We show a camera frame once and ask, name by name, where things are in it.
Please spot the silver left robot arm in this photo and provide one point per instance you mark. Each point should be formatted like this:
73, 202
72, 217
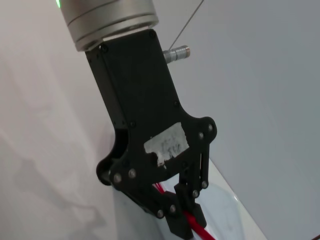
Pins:
107, 20

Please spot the silver connector on left gripper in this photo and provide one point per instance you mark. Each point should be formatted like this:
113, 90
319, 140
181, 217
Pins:
177, 53

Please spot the clear document bag red zipper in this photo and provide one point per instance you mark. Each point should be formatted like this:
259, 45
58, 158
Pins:
225, 207

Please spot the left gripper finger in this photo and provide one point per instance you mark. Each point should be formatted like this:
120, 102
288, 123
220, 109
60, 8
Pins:
155, 200
197, 172

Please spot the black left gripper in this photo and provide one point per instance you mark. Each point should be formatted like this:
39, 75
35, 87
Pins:
140, 100

